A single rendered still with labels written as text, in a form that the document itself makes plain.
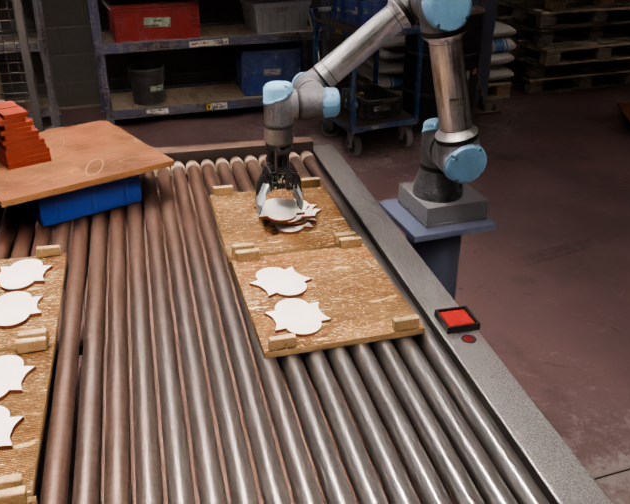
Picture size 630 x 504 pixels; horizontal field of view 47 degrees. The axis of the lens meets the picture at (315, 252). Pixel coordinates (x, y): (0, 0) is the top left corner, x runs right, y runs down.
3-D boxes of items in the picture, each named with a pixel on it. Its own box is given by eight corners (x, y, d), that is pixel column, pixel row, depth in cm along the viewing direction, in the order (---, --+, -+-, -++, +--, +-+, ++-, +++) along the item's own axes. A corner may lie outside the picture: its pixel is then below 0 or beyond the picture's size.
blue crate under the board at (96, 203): (103, 171, 240) (98, 142, 235) (145, 201, 218) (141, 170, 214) (6, 194, 223) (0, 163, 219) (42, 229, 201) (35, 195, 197)
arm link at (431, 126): (451, 153, 222) (456, 110, 216) (468, 169, 211) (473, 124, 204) (414, 156, 220) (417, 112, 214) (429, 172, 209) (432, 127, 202)
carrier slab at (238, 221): (322, 188, 227) (322, 184, 226) (360, 247, 192) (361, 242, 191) (209, 199, 220) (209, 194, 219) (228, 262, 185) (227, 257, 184)
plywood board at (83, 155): (105, 124, 252) (104, 119, 251) (174, 165, 217) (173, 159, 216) (-49, 155, 225) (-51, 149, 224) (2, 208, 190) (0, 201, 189)
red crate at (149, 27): (191, 28, 602) (189, -8, 589) (202, 38, 565) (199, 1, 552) (109, 33, 584) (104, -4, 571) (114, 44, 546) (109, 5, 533)
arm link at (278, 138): (261, 122, 189) (292, 120, 191) (262, 139, 192) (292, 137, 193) (266, 131, 183) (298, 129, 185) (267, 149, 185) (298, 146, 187)
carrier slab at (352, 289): (363, 248, 191) (363, 243, 191) (424, 333, 156) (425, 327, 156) (231, 265, 183) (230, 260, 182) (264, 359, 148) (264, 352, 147)
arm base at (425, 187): (447, 180, 229) (450, 150, 225) (471, 199, 217) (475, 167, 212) (403, 186, 225) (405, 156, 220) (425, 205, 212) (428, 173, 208)
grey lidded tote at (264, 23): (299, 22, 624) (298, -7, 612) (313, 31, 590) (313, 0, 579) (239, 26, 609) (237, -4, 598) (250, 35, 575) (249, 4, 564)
